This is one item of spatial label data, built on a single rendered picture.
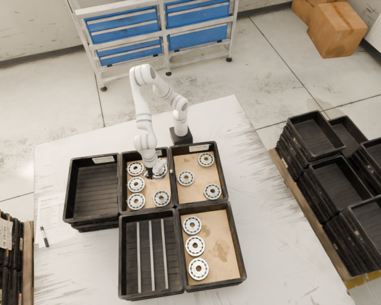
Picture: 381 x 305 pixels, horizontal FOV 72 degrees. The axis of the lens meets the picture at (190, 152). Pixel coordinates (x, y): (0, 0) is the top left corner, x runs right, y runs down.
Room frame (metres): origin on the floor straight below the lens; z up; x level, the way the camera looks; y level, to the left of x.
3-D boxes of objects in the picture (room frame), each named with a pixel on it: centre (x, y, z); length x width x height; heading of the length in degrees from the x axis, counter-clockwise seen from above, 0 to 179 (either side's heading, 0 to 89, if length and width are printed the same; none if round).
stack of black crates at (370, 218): (0.45, -1.23, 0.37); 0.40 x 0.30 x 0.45; 16
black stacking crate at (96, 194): (0.66, 0.56, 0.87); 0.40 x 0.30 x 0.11; 6
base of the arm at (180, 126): (1.12, 0.06, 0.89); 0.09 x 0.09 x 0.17; 15
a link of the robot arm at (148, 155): (0.68, 0.21, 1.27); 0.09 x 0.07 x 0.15; 93
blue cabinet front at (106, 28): (2.54, 0.63, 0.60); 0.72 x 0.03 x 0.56; 106
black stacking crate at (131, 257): (0.30, 0.22, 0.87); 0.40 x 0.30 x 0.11; 6
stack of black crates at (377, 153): (0.95, -1.50, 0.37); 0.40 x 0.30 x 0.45; 16
